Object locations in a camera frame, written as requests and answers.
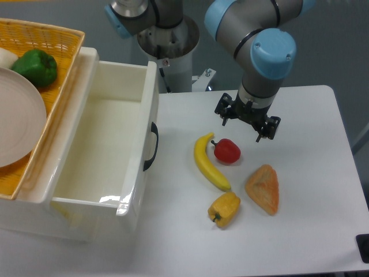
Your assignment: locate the red bell pepper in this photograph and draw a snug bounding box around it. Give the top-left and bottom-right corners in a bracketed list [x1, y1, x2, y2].
[210, 138, 241, 164]

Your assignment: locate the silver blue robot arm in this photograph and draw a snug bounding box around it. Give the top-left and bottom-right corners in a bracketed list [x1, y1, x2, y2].
[105, 1, 314, 139]

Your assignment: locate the black drawer handle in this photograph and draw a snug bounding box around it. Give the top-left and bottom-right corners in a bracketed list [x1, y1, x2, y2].
[143, 122, 159, 171]

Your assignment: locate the white drawer cabinet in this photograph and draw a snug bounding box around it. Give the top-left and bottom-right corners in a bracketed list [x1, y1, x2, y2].
[1, 47, 99, 241]

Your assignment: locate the yellow bell pepper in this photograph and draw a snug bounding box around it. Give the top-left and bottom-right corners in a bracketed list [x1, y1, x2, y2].
[208, 192, 240, 228]

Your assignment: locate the yellow woven basket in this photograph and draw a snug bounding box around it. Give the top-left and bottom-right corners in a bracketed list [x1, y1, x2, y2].
[1, 18, 85, 200]

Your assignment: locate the triangle bread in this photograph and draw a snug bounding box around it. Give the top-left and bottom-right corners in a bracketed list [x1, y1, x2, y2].
[244, 164, 279, 216]

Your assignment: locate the white drawer box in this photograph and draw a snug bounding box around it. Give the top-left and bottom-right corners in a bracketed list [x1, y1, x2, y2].
[62, 61, 159, 232]

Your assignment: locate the yellow plastic banana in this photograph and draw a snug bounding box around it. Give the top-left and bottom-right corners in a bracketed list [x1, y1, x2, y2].
[194, 132, 231, 192]

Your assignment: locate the beige plate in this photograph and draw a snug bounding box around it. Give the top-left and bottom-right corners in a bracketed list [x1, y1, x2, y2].
[1, 68, 47, 167]

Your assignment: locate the white round vegetable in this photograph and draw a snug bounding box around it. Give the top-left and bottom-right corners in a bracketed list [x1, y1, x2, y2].
[0, 48, 18, 69]

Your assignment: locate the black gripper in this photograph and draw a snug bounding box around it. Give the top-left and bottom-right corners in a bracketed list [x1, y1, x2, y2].
[214, 89, 281, 143]

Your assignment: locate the white mounting bracket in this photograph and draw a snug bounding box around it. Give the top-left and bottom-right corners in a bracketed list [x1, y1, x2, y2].
[191, 68, 217, 92]

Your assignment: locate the green bell pepper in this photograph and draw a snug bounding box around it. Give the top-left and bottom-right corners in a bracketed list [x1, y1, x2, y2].
[11, 49, 58, 88]

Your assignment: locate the black cable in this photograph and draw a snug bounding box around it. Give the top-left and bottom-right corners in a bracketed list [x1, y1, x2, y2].
[157, 46, 173, 94]

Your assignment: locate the black round table fixture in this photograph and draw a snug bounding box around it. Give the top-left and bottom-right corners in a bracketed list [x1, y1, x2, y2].
[356, 234, 369, 264]

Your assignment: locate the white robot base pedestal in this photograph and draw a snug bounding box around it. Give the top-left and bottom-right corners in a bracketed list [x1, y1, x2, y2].
[137, 15, 199, 93]

